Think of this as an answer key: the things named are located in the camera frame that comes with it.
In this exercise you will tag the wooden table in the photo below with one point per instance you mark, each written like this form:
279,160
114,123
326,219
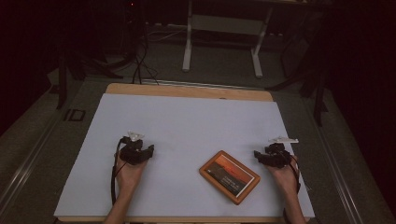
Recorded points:
186,91

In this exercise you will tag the person's right hand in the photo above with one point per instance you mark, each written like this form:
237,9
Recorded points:
286,179

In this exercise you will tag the person's left hand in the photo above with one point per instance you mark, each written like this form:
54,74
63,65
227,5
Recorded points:
129,177

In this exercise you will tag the metal floor rail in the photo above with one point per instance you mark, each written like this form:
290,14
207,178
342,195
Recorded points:
337,174
25,168

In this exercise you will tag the black metal stand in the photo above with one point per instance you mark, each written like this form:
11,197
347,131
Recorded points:
62,81
318,99

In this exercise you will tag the wooden photo frame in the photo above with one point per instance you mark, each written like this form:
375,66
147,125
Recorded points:
229,177

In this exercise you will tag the white metal desk frame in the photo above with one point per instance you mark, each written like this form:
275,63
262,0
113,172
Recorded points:
186,46

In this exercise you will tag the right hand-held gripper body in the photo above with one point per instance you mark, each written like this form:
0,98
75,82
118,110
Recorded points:
277,157

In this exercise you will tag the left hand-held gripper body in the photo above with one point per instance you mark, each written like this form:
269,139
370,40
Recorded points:
134,151

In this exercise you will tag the white table sheet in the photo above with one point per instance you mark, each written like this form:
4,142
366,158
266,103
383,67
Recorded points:
186,124

